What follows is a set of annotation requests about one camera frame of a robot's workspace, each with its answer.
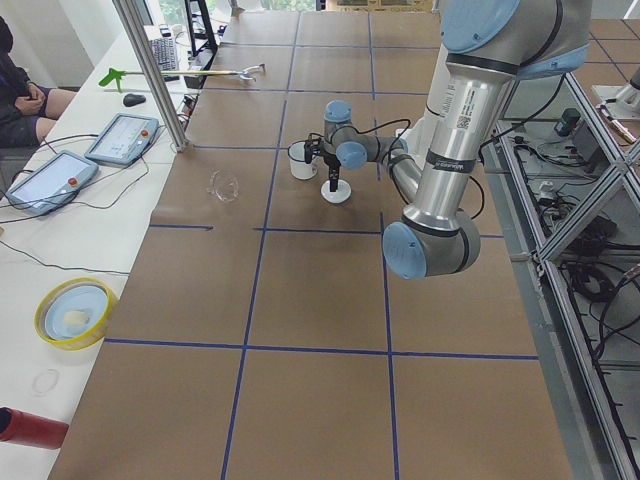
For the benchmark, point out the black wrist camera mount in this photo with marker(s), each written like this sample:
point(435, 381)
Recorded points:
point(313, 146)

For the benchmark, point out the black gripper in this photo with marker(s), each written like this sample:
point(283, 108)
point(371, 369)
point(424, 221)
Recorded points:
point(330, 161)

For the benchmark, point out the near teach pendant tablet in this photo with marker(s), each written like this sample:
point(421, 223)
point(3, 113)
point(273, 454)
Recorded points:
point(53, 184)

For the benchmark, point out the far teach pendant tablet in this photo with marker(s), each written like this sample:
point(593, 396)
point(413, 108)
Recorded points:
point(123, 140)

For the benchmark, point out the seated person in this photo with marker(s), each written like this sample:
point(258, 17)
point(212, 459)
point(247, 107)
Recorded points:
point(28, 111)

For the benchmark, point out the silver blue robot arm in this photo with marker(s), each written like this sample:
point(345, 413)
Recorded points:
point(489, 45)

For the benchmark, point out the white ceramic lid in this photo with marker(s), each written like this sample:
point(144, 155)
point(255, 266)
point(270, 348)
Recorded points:
point(340, 195)

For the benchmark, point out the clear glass funnel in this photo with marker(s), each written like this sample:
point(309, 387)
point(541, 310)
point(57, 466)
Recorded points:
point(224, 186)

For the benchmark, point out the black keyboard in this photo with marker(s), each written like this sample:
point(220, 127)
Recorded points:
point(164, 53)

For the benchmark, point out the black computer mouse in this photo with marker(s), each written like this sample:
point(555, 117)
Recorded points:
point(132, 99)

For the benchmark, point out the yellow rimmed bowl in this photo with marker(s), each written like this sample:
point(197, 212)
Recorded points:
point(75, 314)

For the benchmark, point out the red cylinder bottle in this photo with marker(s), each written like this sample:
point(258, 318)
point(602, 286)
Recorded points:
point(27, 429)

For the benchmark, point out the green handled reacher grabber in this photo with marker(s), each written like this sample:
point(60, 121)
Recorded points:
point(246, 74)

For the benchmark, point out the brown paper table cover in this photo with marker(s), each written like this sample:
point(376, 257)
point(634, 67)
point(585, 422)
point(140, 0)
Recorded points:
point(265, 338)

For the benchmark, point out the teach pendant tablet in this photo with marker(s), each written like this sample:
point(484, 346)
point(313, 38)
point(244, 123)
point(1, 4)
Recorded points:
point(123, 140)
point(53, 184)

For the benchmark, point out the white enamel mug blue rim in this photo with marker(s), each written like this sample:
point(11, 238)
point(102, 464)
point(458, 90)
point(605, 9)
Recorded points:
point(299, 168)

